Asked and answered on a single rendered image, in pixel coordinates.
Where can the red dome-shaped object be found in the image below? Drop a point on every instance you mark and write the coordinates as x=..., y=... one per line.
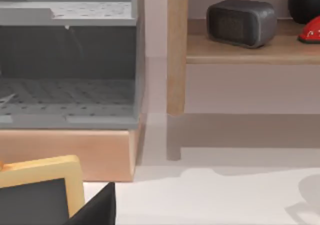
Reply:
x=311, y=32

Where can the pale wooden drawer front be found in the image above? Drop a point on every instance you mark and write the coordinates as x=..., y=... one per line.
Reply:
x=75, y=150

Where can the grey pierced drawer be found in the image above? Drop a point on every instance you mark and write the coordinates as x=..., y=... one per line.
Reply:
x=70, y=67

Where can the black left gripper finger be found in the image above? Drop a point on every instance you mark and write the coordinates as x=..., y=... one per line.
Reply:
x=100, y=207

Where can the wooden open shelf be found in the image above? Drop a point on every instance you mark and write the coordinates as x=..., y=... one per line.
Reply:
x=225, y=52

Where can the wooden framed blackboard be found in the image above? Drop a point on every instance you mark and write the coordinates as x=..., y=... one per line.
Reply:
x=35, y=200

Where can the black round object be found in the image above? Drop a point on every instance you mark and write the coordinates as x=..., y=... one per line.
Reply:
x=303, y=2

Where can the dark grey rounded heater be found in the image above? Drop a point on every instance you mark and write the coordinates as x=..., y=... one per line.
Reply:
x=241, y=22

